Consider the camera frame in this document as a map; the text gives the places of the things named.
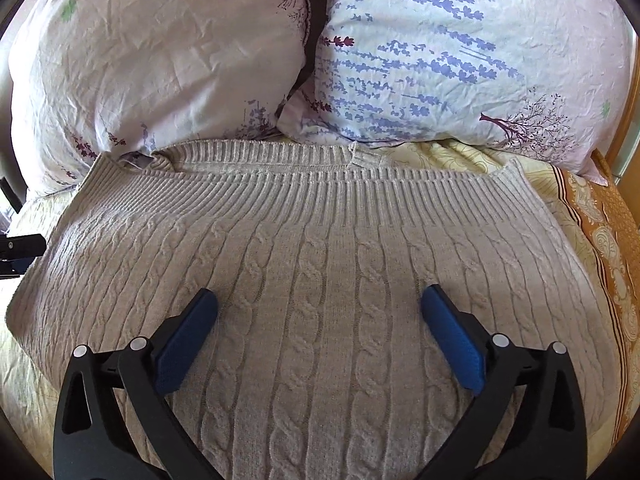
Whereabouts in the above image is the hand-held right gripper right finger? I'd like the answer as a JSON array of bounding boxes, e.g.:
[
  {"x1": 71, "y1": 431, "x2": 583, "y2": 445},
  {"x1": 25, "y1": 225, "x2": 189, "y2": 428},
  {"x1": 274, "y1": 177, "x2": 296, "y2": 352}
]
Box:
[{"x1": 415, "y1": 284, "x2": 588, "y2": 480}]

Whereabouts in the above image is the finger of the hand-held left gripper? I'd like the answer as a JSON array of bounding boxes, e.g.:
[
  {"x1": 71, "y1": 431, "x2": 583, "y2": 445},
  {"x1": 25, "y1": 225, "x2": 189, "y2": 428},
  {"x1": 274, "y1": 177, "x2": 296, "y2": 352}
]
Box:
[{"x1": 0, "y1": 234, "x2": 47, "y2": 282}]

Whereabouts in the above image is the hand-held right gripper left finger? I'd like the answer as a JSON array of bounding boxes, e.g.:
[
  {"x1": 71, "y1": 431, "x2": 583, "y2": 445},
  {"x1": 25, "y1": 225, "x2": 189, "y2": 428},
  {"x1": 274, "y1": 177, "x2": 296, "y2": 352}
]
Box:
[{"x1": 52, "y1": 287, "x2": 236, "y2": 480}]

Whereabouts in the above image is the beige cable knit sweater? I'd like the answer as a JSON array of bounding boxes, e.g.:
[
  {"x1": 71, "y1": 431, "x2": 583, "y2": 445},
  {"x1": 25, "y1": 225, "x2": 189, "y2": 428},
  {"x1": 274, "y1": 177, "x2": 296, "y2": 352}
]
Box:
[{"x1": 5, "y1": 140, "x2": 626, "y2": 480}]

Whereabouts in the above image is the dark flat panel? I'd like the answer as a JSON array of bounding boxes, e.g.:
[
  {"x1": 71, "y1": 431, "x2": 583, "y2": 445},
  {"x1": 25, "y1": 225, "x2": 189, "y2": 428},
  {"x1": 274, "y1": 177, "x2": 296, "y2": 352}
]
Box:
[{"x1": 0, "y1": 175, "x2": 24, "y2": 212}]

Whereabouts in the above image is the yellow patterned bedsheet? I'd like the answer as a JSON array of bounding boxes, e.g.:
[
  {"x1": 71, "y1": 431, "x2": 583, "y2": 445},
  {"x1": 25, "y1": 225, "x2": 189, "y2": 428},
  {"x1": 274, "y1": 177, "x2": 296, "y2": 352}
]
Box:
[{"x1": 0, "y1": 137, "x2": 640, "y2": 466}]

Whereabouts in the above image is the white floral pillow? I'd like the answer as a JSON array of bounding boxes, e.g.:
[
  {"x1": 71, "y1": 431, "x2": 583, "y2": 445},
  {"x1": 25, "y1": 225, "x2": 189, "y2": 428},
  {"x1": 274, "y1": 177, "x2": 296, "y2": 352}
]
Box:
[{"x1": 7, "y1": 0, "x2": 326, "y2": 196}]

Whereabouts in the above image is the blue lavender print pillow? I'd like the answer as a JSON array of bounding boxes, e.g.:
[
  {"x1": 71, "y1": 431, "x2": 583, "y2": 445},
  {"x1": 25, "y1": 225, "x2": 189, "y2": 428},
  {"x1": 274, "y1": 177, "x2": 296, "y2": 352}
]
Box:
[{"x1": 277, "y1": 0, "x2": 633, "y2": 186}]

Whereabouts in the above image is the wooden framed cabinet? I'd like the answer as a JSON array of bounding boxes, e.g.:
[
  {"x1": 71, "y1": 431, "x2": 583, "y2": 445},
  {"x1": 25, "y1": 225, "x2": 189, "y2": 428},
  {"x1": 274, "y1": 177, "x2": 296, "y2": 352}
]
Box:
[{"x1": 607, "y1": 60, "x2": 640, "y2": 181}]

